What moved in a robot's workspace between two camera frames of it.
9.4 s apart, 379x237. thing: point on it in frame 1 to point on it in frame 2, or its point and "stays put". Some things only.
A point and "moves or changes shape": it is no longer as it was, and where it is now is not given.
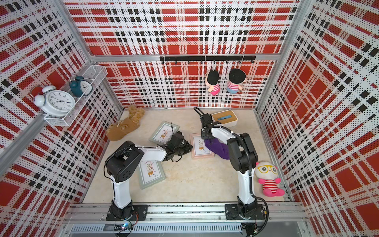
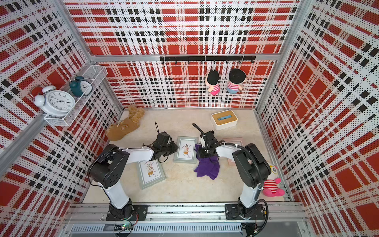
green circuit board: x=126 y=226 stays put
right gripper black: x=203 y=136 to x=200 y=152
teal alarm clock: x=80 y=87 stays put
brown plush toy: x=116 y=131 stays put
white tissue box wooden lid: x=227 y=118 stays put
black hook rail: x=206 y=58 stays put
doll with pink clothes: x=212 y=79 stays put
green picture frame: x=151 y=172 stays put
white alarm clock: x=56 y=103 stays put
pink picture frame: x=199 y=148 moves or changes shape
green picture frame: x=164 y=132 to x=185 y=151
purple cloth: x=219 y=148 moves or changes shape
